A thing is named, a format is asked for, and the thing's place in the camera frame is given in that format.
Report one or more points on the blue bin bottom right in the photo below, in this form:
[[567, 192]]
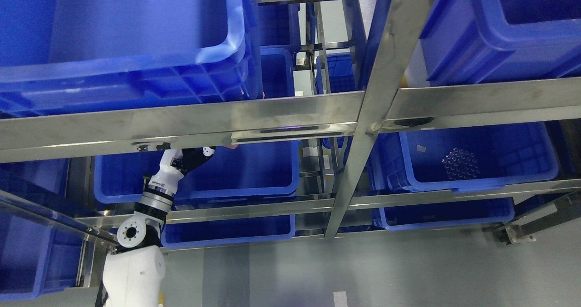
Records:
[[445, 214]]

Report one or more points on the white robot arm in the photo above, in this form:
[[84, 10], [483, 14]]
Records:
[[133, 272]]

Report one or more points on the large blue bin upper left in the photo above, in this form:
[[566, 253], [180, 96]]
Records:
[[78, 56]]

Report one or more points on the blue bin left edge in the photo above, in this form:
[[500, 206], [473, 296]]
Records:
[[36, 259]]

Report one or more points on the blue bin upper right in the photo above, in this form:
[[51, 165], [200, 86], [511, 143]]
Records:
[[480, 41]]

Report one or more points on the blue bin middle right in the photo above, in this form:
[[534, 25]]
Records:
[[462, 160]]

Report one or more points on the blue bin bottom centre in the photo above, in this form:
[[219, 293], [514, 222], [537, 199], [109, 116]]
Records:
[[230, 231]]

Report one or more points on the blue bin middle left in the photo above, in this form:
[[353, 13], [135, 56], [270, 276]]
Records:
[[268, 169]]

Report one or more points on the steel shelf rack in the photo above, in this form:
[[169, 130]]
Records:
[[335, 74]]

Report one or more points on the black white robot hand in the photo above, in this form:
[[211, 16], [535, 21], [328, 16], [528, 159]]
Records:
[[175, 165]]

